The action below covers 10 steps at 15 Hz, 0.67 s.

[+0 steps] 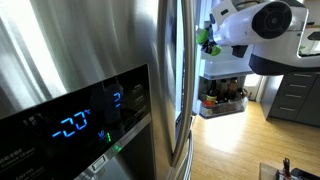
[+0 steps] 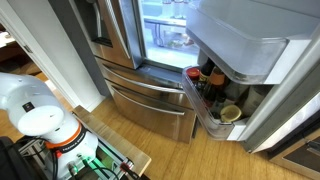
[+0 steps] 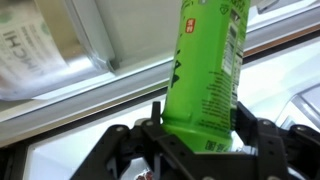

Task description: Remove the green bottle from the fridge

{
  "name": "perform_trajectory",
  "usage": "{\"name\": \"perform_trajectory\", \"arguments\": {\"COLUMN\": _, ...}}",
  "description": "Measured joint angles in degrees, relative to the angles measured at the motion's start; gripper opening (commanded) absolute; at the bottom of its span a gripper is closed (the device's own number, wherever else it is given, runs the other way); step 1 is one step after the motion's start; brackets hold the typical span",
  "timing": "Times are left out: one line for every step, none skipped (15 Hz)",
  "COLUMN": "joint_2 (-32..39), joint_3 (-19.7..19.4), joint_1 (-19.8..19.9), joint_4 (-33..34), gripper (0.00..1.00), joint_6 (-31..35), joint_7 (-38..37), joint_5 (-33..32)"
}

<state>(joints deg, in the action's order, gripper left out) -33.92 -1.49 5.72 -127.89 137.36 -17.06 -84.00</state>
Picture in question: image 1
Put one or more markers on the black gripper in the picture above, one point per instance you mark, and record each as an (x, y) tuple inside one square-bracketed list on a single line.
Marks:
[(211, 37)]

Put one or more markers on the green plastic bottle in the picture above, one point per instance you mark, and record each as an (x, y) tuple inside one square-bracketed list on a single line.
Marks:
[(201, 36)]

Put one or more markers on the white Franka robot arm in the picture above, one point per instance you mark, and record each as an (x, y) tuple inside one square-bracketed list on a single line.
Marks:
[(260, 26)]

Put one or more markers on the open fridge door with bins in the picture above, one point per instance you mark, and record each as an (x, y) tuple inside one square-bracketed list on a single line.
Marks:
[(226, 66)]

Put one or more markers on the brown sauce bottle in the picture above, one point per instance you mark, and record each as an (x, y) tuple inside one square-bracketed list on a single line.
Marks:
[(222, 88)]

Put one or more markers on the dark bottle with yellow label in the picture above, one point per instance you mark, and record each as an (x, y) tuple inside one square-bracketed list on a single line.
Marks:
[(212, 93)]

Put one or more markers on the small dark bottle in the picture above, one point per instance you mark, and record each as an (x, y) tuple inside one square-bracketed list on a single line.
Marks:
[(232, 87)]

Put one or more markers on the stainless fridge door with dispenser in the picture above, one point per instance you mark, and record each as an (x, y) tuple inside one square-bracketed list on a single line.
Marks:
[(83, 40)]

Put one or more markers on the black fridge control panel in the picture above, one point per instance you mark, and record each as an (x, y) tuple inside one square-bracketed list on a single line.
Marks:
[(66, 126)]

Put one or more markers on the jar with red cap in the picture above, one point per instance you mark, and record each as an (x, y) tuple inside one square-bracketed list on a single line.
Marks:
[(207, 105)]

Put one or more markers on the clear door bin with bottles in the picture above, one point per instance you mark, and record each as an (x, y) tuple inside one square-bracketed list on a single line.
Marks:
[(230, 106)]

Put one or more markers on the grey drawer cabinet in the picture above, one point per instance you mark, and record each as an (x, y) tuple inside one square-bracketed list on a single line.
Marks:
[(290, 100)]

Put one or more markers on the stainless freezer drawer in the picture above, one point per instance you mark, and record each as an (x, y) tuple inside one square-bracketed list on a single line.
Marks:
[(186, 160)]

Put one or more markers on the red black connector plug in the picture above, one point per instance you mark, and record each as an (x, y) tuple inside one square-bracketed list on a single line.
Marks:
[(286, 165)]

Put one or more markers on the metal robot mounting frame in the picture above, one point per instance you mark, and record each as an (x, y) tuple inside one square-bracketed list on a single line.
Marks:
[(303, 175)]

